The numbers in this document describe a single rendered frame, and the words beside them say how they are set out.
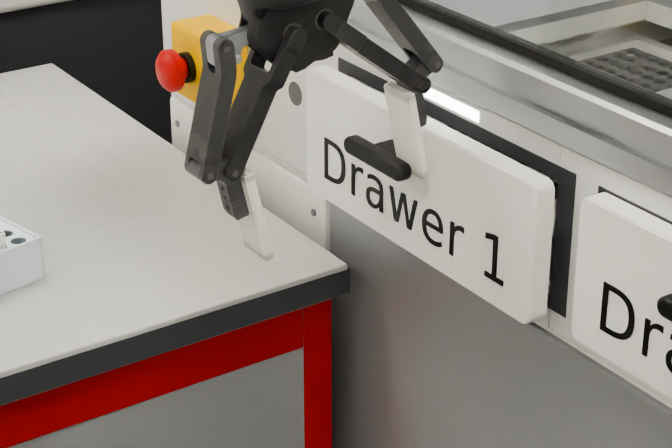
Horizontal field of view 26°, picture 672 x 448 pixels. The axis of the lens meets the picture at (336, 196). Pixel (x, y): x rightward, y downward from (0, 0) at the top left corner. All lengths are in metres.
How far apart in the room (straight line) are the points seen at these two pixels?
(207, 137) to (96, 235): 0.38
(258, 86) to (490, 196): 0.19
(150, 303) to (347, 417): 0.26
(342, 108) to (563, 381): 0.28
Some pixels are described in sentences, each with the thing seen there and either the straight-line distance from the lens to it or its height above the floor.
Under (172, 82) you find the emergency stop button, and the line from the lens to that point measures 1.35.
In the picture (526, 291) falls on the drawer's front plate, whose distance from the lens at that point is 1.03.
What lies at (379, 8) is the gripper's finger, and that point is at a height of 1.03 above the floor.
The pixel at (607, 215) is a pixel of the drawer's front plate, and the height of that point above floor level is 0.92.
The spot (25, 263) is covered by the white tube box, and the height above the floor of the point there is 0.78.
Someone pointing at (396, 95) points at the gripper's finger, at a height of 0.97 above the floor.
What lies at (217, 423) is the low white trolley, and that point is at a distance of 1.26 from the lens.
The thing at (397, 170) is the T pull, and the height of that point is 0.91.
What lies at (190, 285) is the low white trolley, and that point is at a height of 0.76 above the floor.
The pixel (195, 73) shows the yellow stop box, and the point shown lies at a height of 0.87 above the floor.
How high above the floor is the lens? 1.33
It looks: 25 degrees down
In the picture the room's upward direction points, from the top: straight up
